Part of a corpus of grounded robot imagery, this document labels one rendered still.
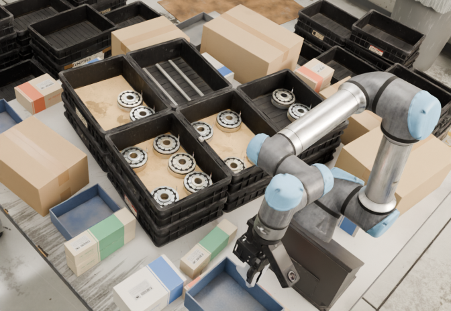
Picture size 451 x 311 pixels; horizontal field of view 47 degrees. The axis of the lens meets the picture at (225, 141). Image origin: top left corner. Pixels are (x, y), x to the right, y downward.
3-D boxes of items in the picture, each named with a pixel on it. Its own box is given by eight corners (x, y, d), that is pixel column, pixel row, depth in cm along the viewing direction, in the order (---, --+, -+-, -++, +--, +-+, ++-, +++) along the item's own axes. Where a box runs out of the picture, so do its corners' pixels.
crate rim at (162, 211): (233, 182, 183) (233, 177, 182) (160, 217, 169) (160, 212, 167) (173, 113, 204) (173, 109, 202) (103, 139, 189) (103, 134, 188)
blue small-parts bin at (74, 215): (98, 194, 197) (97, 183, 192) (121, 219, 191) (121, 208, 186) (50, 221, 186) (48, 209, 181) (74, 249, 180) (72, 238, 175)
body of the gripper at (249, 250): (250, 240, 133) (262, 208, 125) (275, 262, 129) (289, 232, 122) (230, 254, 128) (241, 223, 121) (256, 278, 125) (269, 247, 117)
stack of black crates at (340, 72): (371, 117, 339) (390, 76, 315) (345, 138, 322) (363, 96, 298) (322, 85, 355) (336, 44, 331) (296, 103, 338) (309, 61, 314)
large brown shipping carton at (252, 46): (294, 70, 269) (304, 38, 255) (261, 96, 251) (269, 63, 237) (234, 35, 284) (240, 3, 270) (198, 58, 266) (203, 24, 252)
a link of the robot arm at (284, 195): (315, 187, 112) (288, 203, 107) (298, 220, 119) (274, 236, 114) (288, 165, 116) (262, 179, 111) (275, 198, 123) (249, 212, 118)
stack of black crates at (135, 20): (138, 43, 361) (139, -1, 337) (167, 64, 348) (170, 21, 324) (90, 64, 338) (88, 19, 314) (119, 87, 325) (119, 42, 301)
